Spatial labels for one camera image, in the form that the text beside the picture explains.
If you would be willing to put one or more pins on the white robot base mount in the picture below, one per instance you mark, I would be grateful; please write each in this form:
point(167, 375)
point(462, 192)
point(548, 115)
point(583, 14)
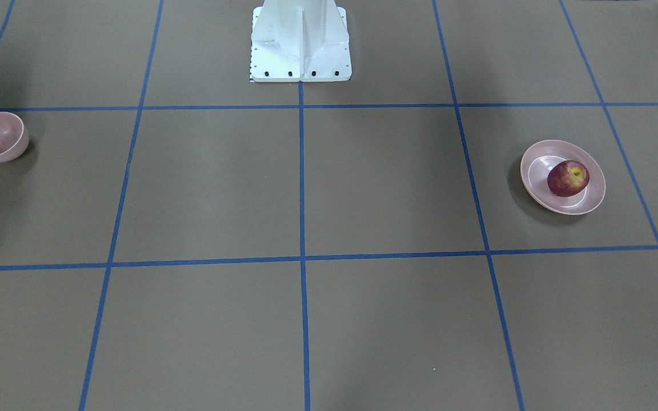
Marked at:
point(300, 41)

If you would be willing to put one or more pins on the red apple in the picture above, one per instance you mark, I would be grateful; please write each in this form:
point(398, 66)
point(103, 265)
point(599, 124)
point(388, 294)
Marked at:
point(568, 178)

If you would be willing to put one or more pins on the pink plate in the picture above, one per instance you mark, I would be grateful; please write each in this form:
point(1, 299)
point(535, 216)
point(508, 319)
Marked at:
point(542, 158)

